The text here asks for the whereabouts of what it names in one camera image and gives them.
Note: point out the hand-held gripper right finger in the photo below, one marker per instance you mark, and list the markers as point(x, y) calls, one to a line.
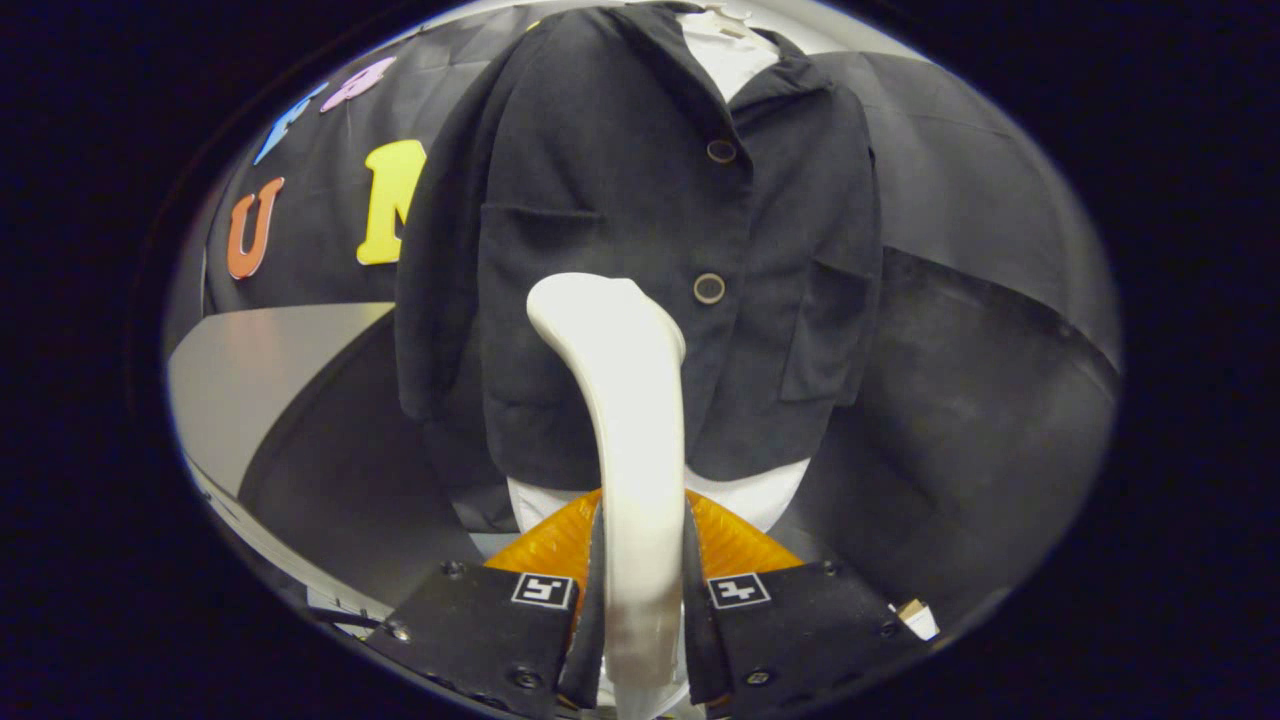
point(800, 630)

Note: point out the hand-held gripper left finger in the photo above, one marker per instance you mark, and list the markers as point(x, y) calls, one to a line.
point(480, 625)

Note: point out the black jacket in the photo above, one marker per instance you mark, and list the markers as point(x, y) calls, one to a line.
point(600, 180)

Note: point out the white clothes hanger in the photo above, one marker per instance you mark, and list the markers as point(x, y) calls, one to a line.
point(728, 18)

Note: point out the white mannequin torso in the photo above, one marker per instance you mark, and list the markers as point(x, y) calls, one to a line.
point(750, 500)

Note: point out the grey table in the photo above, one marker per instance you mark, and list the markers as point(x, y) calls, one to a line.
point(250, 380)

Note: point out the black backdrop cloth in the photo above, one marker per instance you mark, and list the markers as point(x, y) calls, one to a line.
point(980, 200)

